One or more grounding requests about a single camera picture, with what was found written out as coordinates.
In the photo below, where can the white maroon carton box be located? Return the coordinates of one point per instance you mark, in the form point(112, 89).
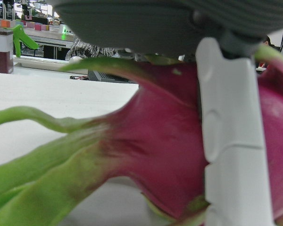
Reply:
point(0, 54)

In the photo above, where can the orange cube block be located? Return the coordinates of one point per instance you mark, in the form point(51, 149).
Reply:
point(5, 23)

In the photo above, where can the white grey left robot hand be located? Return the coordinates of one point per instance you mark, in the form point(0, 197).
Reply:
point(136, 21)

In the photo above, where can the pink dragon fruit green scales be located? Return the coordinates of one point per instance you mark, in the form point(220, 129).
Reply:
point(155, 131)

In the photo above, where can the pink cube block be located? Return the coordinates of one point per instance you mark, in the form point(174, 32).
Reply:
point(30, 25)

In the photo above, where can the magenta cube block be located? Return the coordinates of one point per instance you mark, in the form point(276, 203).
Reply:
point(37, 27)

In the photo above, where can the person in zebra-pattern jacket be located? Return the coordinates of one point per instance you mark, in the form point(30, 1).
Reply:
point(85, 49)

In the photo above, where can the white computer mouse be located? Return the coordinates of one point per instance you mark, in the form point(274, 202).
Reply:
point(75, 58)

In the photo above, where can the black ribbed power supply box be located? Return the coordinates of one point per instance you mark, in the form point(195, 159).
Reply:
point(103, 77)

